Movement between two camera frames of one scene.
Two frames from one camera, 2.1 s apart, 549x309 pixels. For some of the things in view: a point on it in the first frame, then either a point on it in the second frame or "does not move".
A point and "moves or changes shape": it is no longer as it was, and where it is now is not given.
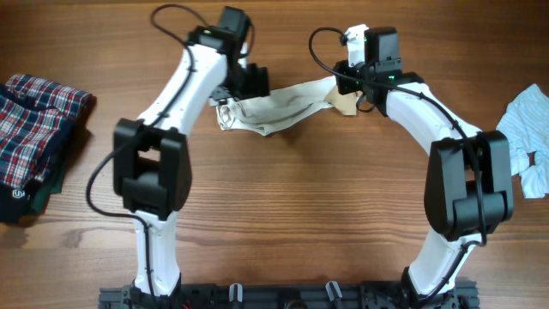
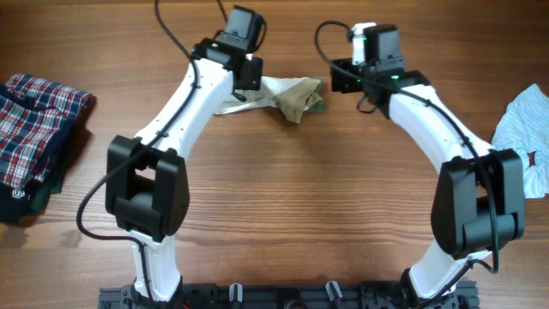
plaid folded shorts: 34,113 does not move
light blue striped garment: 526,126 does not move
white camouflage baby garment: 280,109 moves or changes shape
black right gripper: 344,86 does not move
